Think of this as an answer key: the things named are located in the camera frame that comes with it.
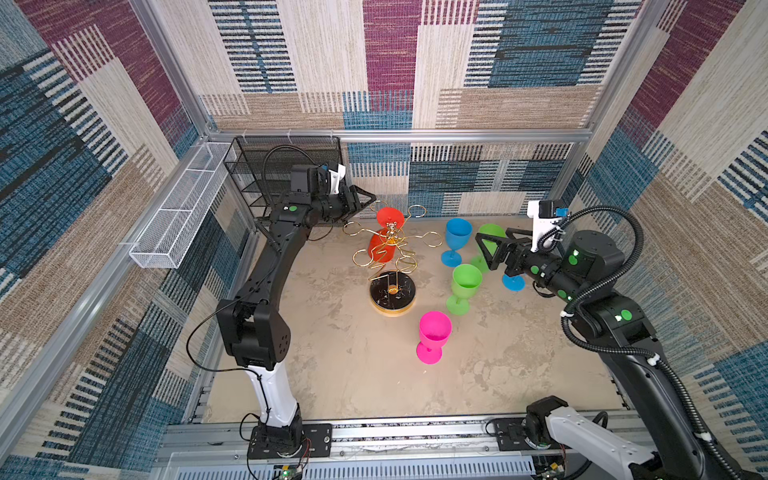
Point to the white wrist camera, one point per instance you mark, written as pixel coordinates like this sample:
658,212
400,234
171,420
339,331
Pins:
335,176
544,215

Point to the red wine glass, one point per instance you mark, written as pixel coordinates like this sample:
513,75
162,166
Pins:
382,245

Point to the magenta wine glass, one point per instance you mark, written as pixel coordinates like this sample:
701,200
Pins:
435,329

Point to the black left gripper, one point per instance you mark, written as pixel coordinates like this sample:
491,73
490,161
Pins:
355,205

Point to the gold wine glass rack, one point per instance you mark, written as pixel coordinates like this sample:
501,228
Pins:
391,288

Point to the green front wine glass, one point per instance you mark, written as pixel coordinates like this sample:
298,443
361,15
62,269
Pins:
479,260

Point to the blue front wine glass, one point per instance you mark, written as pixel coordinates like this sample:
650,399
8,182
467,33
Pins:
514,283

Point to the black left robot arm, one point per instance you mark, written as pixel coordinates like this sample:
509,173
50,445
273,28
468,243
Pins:
253,331

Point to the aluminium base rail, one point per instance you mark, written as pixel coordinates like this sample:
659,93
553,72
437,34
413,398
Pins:
486,446

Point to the white wire basket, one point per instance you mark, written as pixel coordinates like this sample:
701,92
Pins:
166,239

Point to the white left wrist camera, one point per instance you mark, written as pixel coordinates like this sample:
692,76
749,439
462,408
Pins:
335,176

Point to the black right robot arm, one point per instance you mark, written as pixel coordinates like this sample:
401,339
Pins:
599,319

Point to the black mesh shelf rack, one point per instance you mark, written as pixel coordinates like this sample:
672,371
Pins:
261,167

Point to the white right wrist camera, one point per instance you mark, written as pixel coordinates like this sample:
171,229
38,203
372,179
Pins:
544,215

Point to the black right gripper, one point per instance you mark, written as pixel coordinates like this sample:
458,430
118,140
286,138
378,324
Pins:
519,249

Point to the green wine glass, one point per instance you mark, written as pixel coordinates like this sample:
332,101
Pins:
479,260
466,279

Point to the blue wine glass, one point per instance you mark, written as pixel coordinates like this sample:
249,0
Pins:
457,235
514,283

